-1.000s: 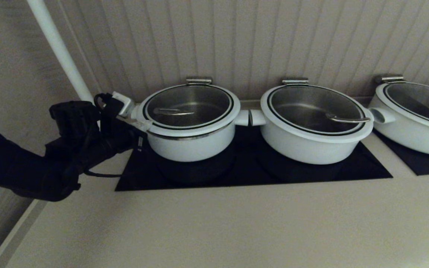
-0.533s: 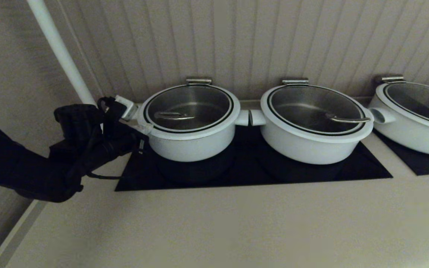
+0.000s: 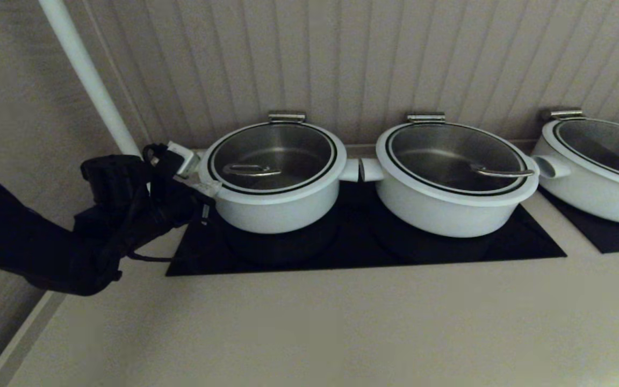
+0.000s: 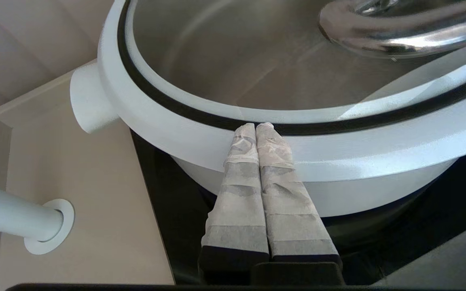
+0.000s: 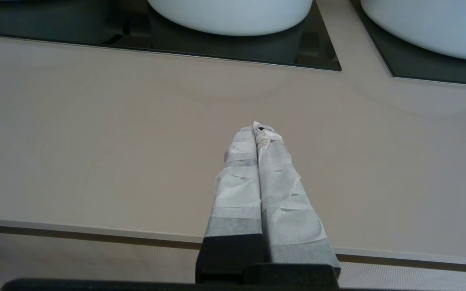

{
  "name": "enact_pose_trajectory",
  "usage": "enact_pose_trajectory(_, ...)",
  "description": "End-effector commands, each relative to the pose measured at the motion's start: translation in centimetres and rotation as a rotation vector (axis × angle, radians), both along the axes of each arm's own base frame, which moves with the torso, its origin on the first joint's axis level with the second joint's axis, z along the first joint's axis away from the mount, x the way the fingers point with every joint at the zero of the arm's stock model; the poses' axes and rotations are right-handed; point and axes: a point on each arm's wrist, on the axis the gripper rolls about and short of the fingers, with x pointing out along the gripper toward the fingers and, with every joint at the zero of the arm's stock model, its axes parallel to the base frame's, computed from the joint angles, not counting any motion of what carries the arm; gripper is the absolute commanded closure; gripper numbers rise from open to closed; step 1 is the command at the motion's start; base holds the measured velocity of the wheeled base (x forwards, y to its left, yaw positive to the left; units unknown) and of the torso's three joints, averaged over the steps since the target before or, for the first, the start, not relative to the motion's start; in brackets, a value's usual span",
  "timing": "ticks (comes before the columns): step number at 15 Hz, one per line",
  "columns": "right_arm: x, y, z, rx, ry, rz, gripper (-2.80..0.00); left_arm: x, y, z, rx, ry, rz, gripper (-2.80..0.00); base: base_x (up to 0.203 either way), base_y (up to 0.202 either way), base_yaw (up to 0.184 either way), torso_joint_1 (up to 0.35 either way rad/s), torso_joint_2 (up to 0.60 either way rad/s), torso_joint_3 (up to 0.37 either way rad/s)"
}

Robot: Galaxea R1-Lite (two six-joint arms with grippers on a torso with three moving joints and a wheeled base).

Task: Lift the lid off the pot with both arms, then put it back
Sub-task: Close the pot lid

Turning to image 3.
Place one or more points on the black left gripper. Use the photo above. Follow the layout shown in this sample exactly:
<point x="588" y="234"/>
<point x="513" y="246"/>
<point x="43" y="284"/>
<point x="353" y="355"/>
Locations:
<point x="175" y="207"/>

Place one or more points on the glass pot lid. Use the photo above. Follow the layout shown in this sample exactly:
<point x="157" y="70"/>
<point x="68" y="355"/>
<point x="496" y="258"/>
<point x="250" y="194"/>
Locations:
<point x="272" y="161"/>

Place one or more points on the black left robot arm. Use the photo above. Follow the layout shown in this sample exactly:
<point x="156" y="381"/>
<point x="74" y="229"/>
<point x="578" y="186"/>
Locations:
<point x="30" y="247"/>

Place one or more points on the white pot steel interior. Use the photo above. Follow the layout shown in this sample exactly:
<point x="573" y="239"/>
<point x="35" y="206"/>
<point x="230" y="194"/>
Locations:
<point x="599" y="204"/>
<point x="282" y="215"/>
<point x="438" y="220"/>

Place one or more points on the large black glass hob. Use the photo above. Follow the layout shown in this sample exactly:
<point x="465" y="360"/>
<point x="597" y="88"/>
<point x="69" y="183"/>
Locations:
<point x="352" y="252"/>

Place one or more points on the white round pole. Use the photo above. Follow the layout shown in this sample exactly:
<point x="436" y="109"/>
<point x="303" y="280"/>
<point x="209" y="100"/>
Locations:
<point x="84" y="70"/>

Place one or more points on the small black glass hob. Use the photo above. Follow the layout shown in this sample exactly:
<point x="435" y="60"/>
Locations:
<point x="610" y="236"/>

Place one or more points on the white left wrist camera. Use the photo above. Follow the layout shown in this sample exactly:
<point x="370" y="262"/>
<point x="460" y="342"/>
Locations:
<point x="180" y="158"/>

